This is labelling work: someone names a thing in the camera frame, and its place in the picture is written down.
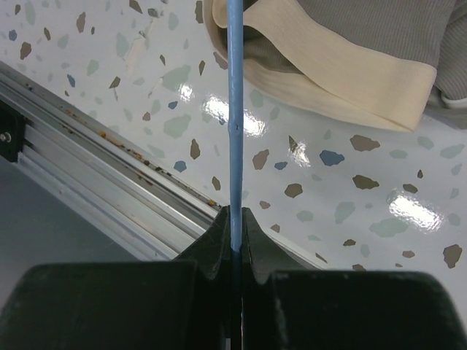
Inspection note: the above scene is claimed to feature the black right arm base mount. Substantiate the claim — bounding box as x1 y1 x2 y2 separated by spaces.
0 101 26 163

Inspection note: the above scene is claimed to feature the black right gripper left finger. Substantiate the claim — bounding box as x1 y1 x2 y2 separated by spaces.
1 208 229 349

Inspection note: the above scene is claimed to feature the blue wire hanger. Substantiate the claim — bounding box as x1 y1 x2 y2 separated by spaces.
226 0 244 349

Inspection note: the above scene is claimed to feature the aluminium extrusion rail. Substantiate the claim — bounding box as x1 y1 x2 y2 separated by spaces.
0 61 329 271

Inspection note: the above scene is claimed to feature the grey beige underwear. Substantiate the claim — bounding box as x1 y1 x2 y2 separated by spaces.
202 0 467 133

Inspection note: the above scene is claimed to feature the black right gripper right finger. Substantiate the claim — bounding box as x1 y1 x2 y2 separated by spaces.
242 209 466 349

